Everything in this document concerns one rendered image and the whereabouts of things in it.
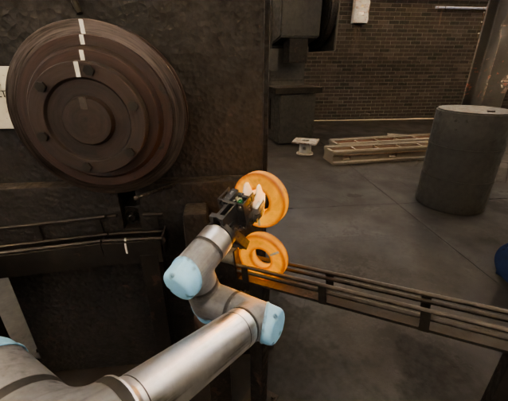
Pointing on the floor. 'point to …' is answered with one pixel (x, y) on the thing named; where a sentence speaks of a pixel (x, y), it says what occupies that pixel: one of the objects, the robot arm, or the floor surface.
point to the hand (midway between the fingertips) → (260, 192)
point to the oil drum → (463, 157)
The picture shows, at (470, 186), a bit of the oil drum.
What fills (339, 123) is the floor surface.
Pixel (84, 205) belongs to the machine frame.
